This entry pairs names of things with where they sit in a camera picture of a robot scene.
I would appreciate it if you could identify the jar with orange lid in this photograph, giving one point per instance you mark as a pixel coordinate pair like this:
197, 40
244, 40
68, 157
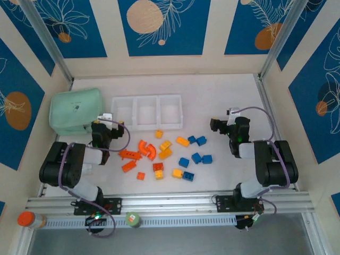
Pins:
26, 219

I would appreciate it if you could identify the yellow-orange lego brick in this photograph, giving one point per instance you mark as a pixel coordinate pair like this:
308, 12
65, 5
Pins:
165, 154

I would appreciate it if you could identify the small yellow lego brick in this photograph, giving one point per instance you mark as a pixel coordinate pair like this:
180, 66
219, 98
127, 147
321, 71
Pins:
159, 134

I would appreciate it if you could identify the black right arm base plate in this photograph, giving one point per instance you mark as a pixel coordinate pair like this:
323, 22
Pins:
224, 204

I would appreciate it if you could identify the orange long pinned lego piece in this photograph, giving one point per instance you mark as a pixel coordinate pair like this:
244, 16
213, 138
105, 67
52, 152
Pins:
130, 154

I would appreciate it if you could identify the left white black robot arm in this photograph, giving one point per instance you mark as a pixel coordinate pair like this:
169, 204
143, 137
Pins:
61, 164

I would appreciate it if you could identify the green tape roll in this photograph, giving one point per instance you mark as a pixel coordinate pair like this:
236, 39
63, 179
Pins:
133, 219

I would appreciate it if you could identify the white three-compartment plastic tray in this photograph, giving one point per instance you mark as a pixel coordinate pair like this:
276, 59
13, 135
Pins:
146, 111

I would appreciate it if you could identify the aluminium frame post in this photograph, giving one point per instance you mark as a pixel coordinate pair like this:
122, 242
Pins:
284, 34
45, 34

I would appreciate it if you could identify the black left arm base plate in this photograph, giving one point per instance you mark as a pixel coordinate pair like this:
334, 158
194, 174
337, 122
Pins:
117, 205

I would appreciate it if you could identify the yellow stepped lego brick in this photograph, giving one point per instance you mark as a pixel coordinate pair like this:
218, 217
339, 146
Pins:
165, 145

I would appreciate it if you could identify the aluminium mounting rail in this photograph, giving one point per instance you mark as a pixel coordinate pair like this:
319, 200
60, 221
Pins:
170, 203

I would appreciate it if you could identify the red-orange lego brick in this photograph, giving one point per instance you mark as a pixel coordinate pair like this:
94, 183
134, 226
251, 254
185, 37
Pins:
158, 166

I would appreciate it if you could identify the mint green fabric pouch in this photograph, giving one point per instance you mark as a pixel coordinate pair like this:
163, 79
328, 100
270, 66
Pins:
75, 109

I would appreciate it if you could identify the aluminium table side rail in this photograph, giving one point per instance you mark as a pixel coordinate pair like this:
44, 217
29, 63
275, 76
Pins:
56, 138
265, 101

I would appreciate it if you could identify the long yellow lego brick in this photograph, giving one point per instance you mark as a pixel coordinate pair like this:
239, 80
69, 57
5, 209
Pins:
182, 141

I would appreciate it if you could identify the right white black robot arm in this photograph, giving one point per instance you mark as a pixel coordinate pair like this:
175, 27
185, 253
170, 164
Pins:
276, 164

